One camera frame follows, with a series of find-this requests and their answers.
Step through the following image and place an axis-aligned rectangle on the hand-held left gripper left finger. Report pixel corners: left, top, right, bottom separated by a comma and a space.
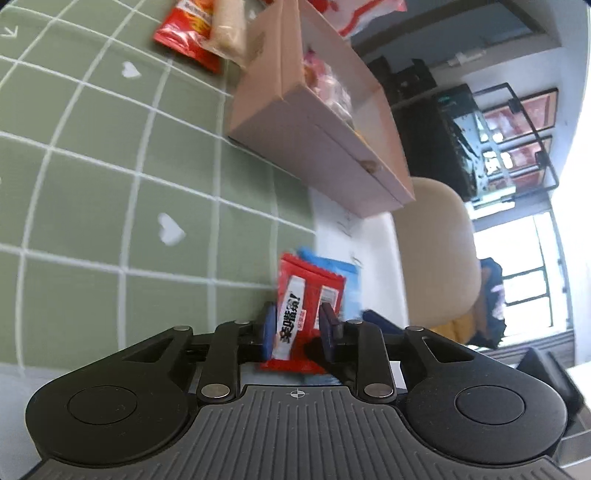
121, 302, 279, 403

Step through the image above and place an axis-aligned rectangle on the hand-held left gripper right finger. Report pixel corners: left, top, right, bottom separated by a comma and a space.
307, 302, 469, 403

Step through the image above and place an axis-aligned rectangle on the red snack packet white label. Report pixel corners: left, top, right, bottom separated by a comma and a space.
259, 253, 347, 376

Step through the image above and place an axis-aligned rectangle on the cardboard box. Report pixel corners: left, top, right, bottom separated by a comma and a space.
226, 0, 416, 219

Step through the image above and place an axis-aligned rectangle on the orange-red snack packet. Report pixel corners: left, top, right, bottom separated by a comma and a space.
153, 0, 223, 75

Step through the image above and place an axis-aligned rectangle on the blue white snack packet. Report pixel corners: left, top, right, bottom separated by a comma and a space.
295, 247, 365, 386

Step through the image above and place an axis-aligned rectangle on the yellow cloth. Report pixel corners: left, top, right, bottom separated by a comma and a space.
431, 316, 476, 347

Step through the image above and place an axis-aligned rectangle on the beige chair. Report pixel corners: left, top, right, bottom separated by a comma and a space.
392, 178, 483, 334

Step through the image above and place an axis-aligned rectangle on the dark blue jacket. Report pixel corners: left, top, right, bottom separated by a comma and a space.
478, 257, 509, 349

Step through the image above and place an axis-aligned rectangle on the window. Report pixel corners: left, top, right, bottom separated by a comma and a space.
475, 208, 574, 334

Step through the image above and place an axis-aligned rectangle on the black cabinet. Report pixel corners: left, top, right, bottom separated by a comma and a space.
365, 55, 467, 204

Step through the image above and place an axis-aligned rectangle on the dark grey object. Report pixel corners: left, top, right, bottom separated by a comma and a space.
513, 346, 583, 418

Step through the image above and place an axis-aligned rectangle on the green checked tablecloth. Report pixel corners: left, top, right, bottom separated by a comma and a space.
0, 0, 319, 370

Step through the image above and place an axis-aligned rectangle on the pink candy bag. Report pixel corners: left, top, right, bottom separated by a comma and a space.
302, 48, 354, 124

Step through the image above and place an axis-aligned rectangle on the black metal shelf rack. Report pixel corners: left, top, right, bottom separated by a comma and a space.
436, 82, 560, 206

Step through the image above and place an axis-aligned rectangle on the cream sausage snack packet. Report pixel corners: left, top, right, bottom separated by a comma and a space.
203, 0, 249, 61

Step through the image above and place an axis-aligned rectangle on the white red plastic bag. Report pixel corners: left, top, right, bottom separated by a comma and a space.
307, 0, 408, 38

